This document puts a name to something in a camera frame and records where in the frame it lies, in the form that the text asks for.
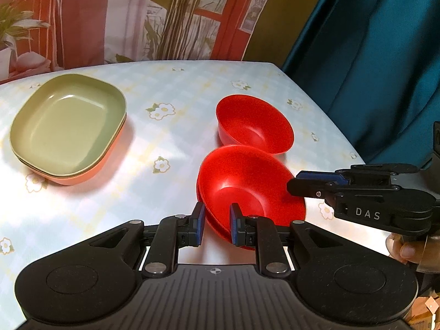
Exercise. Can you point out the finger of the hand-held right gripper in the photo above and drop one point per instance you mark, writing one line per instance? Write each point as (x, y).
(319, 175)
(306, 187)

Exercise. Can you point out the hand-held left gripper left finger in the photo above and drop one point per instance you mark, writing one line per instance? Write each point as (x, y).
(198, 223)

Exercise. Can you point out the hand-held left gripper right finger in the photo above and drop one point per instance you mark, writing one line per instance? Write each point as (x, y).
(235, 225)

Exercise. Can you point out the red plastic bowl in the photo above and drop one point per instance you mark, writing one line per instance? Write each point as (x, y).
(237, 178)
(254, 123)
(215, 231)

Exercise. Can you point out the cream square plate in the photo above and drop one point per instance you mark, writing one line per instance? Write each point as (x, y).
(119, 131)

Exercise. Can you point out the orange square plate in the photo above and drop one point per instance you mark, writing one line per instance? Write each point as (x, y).
(80, 178)

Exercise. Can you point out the green square plate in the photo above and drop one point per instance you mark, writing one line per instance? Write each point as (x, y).
(68, 120)

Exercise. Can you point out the person's right hand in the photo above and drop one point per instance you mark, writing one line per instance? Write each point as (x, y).
(410, 249)

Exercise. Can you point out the cardboard box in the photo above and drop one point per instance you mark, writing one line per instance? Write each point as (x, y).
(426, 311)

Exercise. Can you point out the teal curtain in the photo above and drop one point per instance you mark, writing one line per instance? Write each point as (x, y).
(371, 58)

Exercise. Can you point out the floral checked tablecloth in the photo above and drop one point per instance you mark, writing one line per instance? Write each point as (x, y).
(172, 86)

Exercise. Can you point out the printed room scene tapestry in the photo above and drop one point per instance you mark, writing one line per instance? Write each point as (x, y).
(103, 17)

